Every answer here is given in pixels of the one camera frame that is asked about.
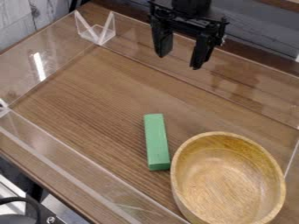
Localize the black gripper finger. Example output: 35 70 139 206
151 17 174 58
190 33 215 70

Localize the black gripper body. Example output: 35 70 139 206
148 0 230 46

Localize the green rectangular block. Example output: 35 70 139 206
144 114 171 171

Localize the brown wooden bowl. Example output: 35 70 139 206
171 131 286 224

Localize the clear acrylic corner bracket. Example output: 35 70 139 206
73 11 116 46

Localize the clear acrylic enclosure wall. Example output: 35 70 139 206
0 104 188 224

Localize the black metal table bracket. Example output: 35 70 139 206
24 198 65 224

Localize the black cable at corner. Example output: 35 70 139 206
0 196 43 224

